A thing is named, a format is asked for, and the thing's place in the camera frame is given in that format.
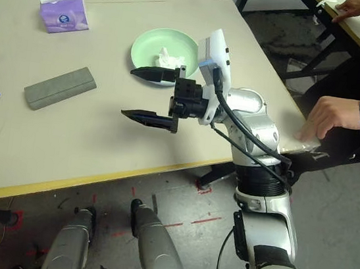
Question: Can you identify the clear plastic wrap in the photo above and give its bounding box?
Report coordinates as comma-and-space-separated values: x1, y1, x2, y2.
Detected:
280, 136, 322, 159

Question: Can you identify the grey glasses case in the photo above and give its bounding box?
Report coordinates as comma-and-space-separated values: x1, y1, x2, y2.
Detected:
21, 59, 100, 118

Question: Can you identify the yellow edged side table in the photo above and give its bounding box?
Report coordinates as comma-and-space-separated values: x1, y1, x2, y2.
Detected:
226, 0, 360, 89

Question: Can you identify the green plate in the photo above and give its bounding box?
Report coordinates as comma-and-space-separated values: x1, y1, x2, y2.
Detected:
127, 24, 203, 91

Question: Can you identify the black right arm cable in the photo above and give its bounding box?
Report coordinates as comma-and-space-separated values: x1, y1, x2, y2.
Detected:
199, 65, 307, 193

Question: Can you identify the silver robot left leg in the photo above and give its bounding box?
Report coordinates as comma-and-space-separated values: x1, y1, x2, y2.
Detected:
41, 202, 99, 269

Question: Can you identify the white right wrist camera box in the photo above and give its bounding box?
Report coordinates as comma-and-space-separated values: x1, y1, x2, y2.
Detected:
188, 26, 238, 128

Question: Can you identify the bystander black clothed body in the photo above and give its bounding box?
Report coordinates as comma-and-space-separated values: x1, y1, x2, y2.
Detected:
279, 14, 360, 195

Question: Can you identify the purple tissue pack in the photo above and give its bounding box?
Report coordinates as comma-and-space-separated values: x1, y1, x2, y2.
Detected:
33, 0, 93, 39

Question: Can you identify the silver robot leg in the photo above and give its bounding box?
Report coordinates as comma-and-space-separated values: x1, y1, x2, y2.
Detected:
41, 202, 99, 269
122, 198, 195, 269

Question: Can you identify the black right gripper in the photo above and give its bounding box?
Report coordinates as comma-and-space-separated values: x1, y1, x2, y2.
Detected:
118, 57, 222, 140

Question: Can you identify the silver robot right leg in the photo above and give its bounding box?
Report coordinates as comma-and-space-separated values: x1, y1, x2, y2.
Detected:
122, 198, 195, 269

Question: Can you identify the white tissue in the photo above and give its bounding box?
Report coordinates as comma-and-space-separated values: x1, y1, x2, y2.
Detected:
155, 46, 187, 71

